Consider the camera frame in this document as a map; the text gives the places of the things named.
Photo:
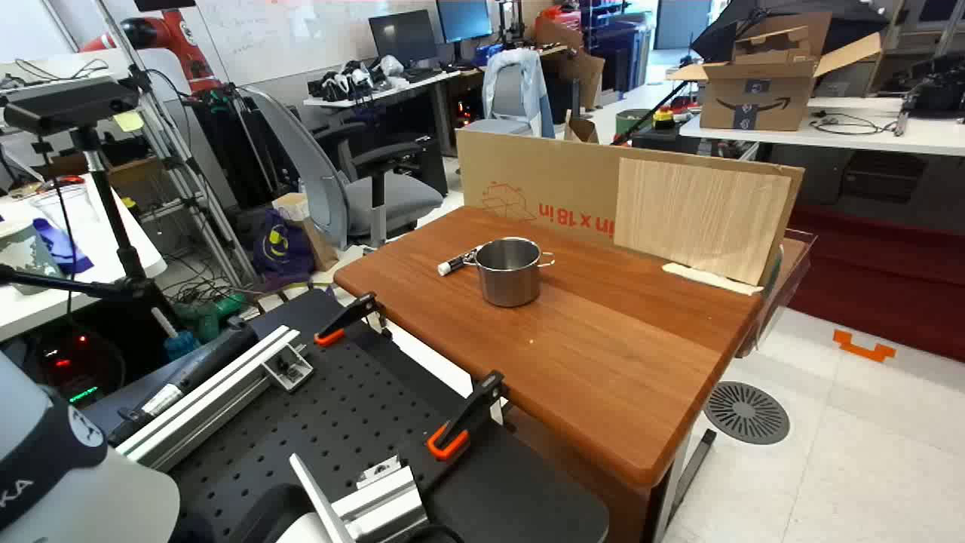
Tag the black and white marker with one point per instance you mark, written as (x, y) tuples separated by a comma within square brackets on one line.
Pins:
[(450, 265)]

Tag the stainless steel pot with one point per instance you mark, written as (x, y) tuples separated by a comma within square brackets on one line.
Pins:
[(509, 283)]

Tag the brown cardboard sheet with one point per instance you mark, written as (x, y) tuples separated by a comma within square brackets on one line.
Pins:
[(544, 183)]

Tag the light blue plastic chair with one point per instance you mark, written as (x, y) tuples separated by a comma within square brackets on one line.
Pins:
[(517, 92)]

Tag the grey office desk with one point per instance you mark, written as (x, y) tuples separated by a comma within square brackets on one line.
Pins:
[(423, 87)]

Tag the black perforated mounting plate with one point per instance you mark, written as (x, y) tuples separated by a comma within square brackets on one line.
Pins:
[(342, 411)]

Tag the purple bag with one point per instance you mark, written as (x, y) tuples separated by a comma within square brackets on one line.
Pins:
[(276, 246)]

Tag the light wooden panel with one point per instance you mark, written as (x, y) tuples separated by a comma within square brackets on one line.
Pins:
[(695, 214)]

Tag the yellow red emergency stop button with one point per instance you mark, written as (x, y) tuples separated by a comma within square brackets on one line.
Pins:
[(666, 116)]

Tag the black computer monitor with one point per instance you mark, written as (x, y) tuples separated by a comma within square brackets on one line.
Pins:
[(404, 37), (464, 19)]

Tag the grey metal table leg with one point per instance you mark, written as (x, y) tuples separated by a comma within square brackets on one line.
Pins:
[(695, 468)]

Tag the open Amazon cardboard box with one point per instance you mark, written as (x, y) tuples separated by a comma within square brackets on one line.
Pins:
[(756, 94)]

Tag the black tripod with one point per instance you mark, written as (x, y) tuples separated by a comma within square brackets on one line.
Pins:
[(122, 226)]

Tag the red machine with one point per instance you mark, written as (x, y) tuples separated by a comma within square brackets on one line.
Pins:
[(176, 39)]

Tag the yellow sticky note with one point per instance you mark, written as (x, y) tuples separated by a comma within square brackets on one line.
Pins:
[(127, 123)]

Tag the white desk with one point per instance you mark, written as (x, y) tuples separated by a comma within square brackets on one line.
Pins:
[(91, 214)]

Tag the black control box with lights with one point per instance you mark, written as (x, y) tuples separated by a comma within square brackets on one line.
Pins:
[(76, 362)]

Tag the blue cloth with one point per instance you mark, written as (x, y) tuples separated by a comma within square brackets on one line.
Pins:
[(62, 246)]

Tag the white table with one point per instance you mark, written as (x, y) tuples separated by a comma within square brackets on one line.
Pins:
[(907, 138)]

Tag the black bag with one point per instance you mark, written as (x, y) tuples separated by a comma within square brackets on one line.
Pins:
[(935, 92)]

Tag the aluminium extrusion rail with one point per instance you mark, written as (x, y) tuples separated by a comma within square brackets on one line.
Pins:
[(377, 500), (216, 388)]

